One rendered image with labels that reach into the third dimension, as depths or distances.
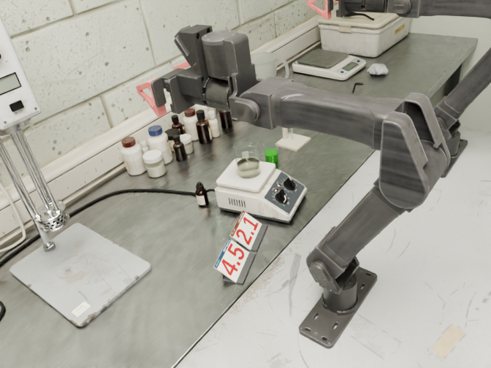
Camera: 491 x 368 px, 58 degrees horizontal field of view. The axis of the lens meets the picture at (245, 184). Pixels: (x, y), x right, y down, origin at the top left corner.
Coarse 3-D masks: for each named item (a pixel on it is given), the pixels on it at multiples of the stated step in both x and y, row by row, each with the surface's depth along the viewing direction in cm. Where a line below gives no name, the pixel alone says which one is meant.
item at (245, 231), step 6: (246, 216) 106; (240, 222) 104; (246, 222) 105; (252, 222) 106; (258, 222) 107; (240, 228) 103; (246, 228) 104; (252, 228) 105; (234, 234) 100; (240, 234) 101; (246, 234) 102; (252, 234) 103; (240, 240) 100; (246, 240) 101
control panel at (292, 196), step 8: (280, 176) 112; (288, 176) 113; (296, 184) 112; (272, 192) 108; (288, 192) 110; (296, 192) 111; (272, 200) 106; (288, 200) 108; (296, 200) 109; (280, 208) 105; (288, 208) 106
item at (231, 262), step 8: (232, 248) 98; (240, 248) 99; (224, 256) 95; (232, 256) 96; (240, 256) 98; (224, 264) 94; (232, 264) 95; (240, 264) 96; (224, 272) 93; (232, 272) 94
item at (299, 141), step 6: (282, 138) 139; (288, 138) 139; (294, 138) 138; (300, 138) 138; (306, 138) 137; (282, 144) 136; (288, 144) 136; (294, 144) 135; (300, 144) 135; (294, 150) 133
